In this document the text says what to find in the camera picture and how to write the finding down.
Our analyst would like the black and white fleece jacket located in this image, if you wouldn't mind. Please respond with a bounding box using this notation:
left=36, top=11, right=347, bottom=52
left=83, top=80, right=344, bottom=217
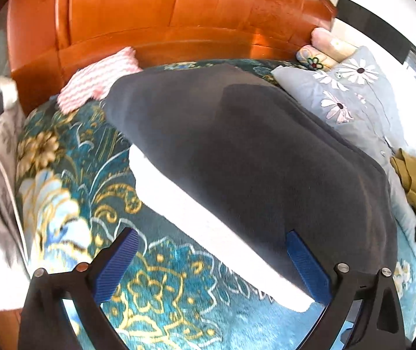
left=103, top=65, right=397, bottom=311

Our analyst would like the teal floral bed blanket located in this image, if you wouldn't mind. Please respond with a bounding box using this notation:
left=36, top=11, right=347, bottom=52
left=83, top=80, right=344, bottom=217
left=14, top=58, right=416, bottom=350

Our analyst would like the light blue floral duvet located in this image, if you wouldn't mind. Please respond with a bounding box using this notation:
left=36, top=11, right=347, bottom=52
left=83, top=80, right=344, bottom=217
left=272, top=47, right=416, bottom=240

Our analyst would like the pink checkered cloth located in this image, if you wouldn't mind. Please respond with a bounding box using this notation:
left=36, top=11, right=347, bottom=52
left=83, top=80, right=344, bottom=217
left=57, top=47, right=141, bottom=114

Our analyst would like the white and black wardrobe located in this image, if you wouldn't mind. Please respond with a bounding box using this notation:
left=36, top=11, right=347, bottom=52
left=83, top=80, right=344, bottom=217
left=337, top=0, right=416, bottom=150

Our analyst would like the pink floral pillow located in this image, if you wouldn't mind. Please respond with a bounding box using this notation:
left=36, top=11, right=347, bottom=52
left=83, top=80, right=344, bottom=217
left=311, top=28, right=357, bottom=62

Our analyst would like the orange wooden headboard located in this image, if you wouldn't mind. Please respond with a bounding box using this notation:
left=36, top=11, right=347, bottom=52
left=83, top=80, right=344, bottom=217
left=7, top=0, right=337, bottom=112

